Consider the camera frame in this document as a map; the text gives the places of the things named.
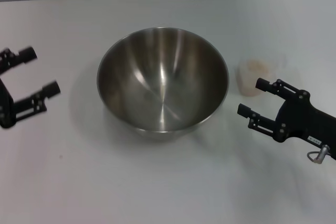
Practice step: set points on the clear plastic measuring cup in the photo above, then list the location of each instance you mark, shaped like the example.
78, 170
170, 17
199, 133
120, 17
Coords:
246, 77

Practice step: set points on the stainless steel mixing bowl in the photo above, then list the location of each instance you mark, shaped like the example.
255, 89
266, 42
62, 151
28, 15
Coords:
162, 82

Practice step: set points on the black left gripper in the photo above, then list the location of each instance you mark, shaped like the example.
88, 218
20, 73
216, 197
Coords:
6, 111

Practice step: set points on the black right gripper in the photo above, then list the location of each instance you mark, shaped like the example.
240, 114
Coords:
302, 119

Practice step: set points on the white uncooked rice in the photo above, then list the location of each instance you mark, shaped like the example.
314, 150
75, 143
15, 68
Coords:
252, 69

